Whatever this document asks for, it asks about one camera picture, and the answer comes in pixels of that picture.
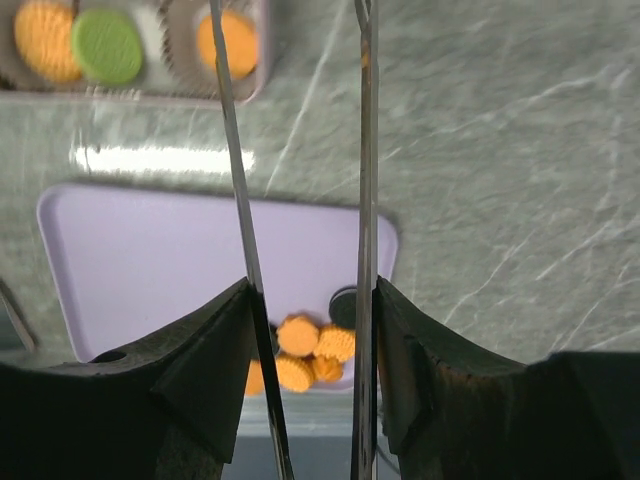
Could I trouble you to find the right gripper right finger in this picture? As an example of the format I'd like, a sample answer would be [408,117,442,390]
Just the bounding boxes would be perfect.
[374,280,639,479]

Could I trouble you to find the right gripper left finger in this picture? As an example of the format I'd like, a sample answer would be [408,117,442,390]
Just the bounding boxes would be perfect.
[1,280,255,479]

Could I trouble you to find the metal tongs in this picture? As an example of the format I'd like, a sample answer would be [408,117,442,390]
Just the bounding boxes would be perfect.
[207,0,381,480]

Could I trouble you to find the green round cookie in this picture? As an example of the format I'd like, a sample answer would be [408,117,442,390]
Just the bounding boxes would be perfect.
[71,7,144,85]

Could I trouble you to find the orange round waffle cookie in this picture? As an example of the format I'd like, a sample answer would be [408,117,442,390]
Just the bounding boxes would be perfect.
[13,1,82,84]
[275,355,315,393]

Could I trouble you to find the orange flower cookie bottom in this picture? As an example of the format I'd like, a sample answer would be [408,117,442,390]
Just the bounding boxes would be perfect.
[244,359,265,396]

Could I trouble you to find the orange waffle cookie right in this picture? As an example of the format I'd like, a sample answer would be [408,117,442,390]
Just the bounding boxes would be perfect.
[313,325,356,363]

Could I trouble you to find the orange round waffle cookie bottom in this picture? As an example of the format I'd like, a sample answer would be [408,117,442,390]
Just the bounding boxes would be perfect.
[275,355,315,393]

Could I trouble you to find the black sandwich cookie centre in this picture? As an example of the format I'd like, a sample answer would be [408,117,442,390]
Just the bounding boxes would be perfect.
[269,325,280,356]

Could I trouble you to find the black sandwich cookie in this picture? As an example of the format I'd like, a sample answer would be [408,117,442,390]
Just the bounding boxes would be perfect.
[328,286,357,331]
[269,325,280,356]

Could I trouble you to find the black sandwich cookie right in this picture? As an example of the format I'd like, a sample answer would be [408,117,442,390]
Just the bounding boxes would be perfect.
[328,286,357,331]

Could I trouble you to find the lilac plastic tray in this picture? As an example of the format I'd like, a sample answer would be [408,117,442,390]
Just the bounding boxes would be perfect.
[35,182,402,396]

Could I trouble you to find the pink cookie tin box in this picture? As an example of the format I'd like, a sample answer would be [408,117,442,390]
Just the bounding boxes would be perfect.
[0,0,272,106]

